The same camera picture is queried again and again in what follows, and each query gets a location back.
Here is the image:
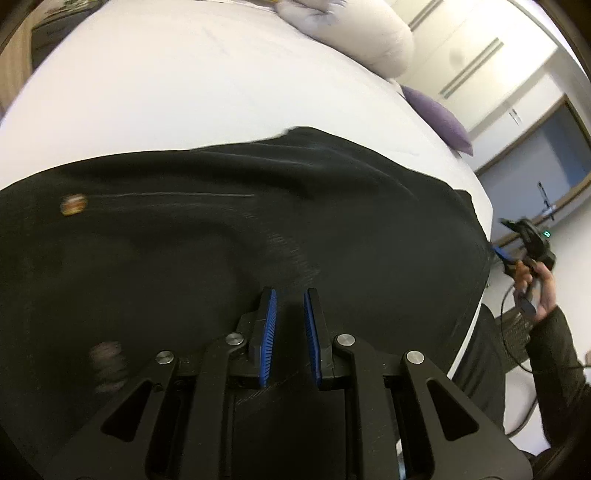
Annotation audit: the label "folded grey duvet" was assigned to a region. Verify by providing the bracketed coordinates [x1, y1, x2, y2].
[276, 0, 415, 79]

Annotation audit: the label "grey nightstand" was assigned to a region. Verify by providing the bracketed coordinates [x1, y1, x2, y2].
[31, 0, 105, 50]

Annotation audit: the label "white bed mattress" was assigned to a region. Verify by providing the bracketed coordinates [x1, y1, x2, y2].
[0, 0, 493, 384]

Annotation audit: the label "black jeans pants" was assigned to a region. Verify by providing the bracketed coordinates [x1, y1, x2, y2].
[1, 128, 493, 479]

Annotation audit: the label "person's dark sleeve forearm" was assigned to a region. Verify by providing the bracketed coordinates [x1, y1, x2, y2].
[526, 307, 590, 447]

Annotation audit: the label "person's right hand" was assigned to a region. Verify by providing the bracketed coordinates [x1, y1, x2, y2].
[514, 260, 557, 324]

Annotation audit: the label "white wardrobe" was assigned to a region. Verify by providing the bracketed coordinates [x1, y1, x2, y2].
[392, 0, 558, 130]

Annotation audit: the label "purple cushion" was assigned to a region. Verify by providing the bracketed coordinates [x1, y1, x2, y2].
[401, 86, 474, 156]

